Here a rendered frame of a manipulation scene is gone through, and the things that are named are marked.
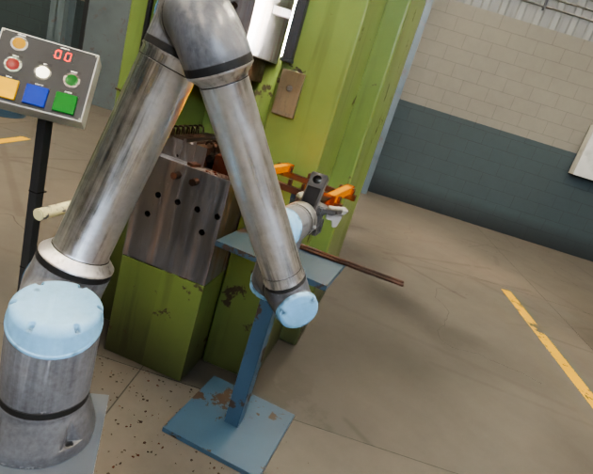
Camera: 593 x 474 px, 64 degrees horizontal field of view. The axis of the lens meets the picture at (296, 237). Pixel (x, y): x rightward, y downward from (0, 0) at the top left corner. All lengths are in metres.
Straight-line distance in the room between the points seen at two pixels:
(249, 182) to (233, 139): 0.08
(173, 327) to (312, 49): 1.24
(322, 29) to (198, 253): 0.97
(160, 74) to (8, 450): 0.69
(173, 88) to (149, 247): 1.18
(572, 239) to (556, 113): 2.01
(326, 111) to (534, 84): 6.44
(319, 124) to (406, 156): 5.96
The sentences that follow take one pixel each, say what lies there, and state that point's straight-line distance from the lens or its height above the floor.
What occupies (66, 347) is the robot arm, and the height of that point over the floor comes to 0.83.
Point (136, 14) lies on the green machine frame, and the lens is 2.21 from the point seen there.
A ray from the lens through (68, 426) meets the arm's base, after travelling 0.99.
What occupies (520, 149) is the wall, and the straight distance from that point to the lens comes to 8.16.
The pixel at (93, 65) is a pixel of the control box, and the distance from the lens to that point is 2.07.
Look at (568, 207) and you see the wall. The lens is 8.59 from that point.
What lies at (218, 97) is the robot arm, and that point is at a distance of 0.81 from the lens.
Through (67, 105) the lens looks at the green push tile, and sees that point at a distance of 2.00.
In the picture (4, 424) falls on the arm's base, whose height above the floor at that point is 0.66.
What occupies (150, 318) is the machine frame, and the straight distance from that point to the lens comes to 2.12.
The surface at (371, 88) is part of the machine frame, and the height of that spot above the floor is 1.39.
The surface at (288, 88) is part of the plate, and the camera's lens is 1.91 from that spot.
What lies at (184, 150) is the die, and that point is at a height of 0.95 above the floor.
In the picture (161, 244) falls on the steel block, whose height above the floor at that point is 0.57.
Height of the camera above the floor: 1.33
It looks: 18 degrees down
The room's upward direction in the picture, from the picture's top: 17 degrees clockwise
